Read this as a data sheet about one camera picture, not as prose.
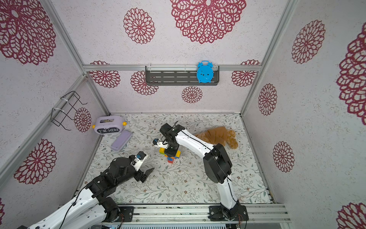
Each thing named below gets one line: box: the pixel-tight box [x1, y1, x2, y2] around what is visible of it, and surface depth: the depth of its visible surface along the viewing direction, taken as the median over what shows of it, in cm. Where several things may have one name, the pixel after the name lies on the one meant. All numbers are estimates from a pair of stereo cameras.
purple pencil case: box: [110, 129, 133, 152], surface depth 102 cm
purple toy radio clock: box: [91, 115, 128, 135], surface depth 105 cm
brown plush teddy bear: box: [195, 126, 239, 150], surface depth 98 cm
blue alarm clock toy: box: [196, 60, 214, 84], surface depth 90 cm
